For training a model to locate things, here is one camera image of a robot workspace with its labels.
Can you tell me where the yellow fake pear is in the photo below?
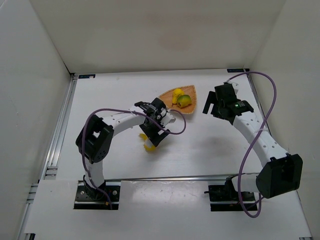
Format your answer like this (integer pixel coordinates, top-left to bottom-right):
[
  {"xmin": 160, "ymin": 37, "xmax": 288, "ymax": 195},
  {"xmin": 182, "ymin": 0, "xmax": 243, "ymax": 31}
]
[{"xmin": 139, "ymin": 133, "xmax": 156, "ymax": 152}]

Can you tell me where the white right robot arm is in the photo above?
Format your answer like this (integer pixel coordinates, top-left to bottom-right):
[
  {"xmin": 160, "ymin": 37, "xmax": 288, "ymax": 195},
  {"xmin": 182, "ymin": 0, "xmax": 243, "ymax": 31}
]
[{"xmin": 203, "ymin": 83, "xmax": 303, "ymax": 199}]

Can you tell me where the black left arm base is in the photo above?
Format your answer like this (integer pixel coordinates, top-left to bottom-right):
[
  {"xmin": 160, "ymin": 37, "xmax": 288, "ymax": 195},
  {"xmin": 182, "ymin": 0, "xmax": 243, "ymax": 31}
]
[{"xmin": 73, "ymin": 181, "xmax": 121, "ymax": 211}]

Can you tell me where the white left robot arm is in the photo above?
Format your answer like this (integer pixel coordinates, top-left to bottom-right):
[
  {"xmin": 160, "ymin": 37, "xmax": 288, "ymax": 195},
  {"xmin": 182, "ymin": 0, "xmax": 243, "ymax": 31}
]
[{"xmin": 75, "ymin": 98, "xmax": 176, "ymax": 194}]

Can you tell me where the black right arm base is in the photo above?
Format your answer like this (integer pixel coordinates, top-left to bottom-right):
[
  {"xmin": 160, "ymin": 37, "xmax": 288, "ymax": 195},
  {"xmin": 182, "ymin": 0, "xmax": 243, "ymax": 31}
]
[{"xmin": 204, "ymin": 177, "xmax": 258, "ymax": 212}]

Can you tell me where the orange woven fruit bowl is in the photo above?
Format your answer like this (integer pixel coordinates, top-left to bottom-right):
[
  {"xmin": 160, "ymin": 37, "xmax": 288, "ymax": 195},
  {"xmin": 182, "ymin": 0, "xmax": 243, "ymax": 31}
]
[{"xmin": 158, "ymin": 85, "xmax": 197, "ymax": 114}]

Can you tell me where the yellow fake lemon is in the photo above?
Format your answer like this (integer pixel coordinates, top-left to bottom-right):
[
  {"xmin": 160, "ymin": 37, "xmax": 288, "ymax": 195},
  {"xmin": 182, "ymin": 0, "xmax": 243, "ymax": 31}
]
[{"xmin": 171, "ymin": 88, "xmax": 185, "ymax": 105}]

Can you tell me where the green yellow fake mango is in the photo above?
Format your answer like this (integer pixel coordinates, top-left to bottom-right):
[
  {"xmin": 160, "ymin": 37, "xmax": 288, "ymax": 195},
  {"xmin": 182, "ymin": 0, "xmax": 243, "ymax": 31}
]
[{"xmin": 176, "ymin": 94, "xmax": 192, "ymax": 108}]

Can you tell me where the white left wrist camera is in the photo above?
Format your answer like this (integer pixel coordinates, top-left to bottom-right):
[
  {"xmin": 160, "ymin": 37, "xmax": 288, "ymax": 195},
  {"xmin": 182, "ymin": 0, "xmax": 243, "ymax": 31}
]
[{"xmin": 160, "ymin": 109, "xmax": 176, "ymax": 127}]

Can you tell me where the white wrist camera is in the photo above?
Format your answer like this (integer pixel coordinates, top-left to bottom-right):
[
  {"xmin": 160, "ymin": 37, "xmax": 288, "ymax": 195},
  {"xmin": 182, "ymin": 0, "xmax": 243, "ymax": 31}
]
[
  {"xmin": 160, "ymin": 109, "xmax": 176, "ymax": 127},
  {"xmin": 224, "ymin": 81, "xmax": 239, "ymax": 95}
]

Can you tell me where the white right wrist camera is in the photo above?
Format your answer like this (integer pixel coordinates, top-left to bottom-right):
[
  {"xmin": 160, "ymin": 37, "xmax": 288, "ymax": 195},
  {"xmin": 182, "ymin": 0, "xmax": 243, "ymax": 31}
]
[{"xmin": 224, "ymin": 81, "xmax": 239, "ymax": 95}]

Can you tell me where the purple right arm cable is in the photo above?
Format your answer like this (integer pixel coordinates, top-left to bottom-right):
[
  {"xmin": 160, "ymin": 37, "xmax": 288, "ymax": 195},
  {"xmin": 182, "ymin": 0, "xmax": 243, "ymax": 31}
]
[{"xmin": 227, "ymin": 71, "xmax": 277, "ymax": 218}]

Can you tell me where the aluminium front frame rail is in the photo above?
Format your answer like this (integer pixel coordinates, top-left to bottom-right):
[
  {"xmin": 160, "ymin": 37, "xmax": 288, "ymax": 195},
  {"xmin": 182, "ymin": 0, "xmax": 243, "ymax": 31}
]
[{"xmin": 104, "ymin": 174, "xmax": 258, "ymax": 182}]

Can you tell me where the aluminium frame rail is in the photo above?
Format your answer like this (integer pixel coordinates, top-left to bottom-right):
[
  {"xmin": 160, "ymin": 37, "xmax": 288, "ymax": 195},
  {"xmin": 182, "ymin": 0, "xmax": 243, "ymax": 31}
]
[
  {"xmin": 104, "ymin": 174, "xmax": 258, "ymax": 182},
  {"xmin": 38, "ymin": 73, "xmax": 78, "ymax": 182}
]

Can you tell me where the aluminium left frame rail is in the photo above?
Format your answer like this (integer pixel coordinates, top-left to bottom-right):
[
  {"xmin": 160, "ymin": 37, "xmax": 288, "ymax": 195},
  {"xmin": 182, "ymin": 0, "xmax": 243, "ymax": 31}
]
[{"xmin": 38, "ymin": 73, "xmax": 78, "ymax": 182}]

